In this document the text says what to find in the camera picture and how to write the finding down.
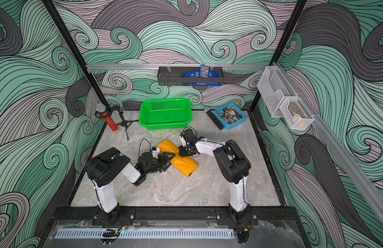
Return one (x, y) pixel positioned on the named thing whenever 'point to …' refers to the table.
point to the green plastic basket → (165, 113)
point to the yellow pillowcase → (185, 165)
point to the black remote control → (217, 121)
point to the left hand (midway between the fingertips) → (175, 156)
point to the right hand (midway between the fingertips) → (183, 153)
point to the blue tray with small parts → (230, 115)
